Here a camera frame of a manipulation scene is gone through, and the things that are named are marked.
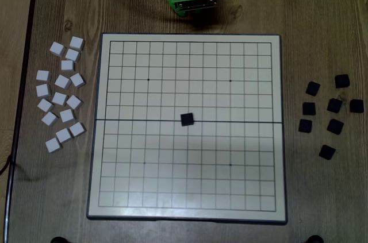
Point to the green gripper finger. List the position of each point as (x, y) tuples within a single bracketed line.
[(184, 13)]

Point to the black cube stone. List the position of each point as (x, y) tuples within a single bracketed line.
[(187, 119), (312, 88), (305, 125), (335, 126), (309, 108), (334, 105), (327, 152), (342, 81), (356, 106)]

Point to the white cube stone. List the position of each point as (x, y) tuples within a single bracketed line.
[(72, 54), (43, 90), (67, 65), (43, 75), (49, 118), (78, 80), (67, 115), (74, 102), (76, 43), (45, 105), (77, 129), (53, 144), (62, 81), (63, 135), (59, 98), (57, 49)]

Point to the white gridded go board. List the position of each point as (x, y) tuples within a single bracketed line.
[(187, 168)]

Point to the black round stand foot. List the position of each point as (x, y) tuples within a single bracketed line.
[(59, 240), (314, 239)]

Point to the wrist camera circuit module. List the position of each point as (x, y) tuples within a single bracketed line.
[(195, 6)]

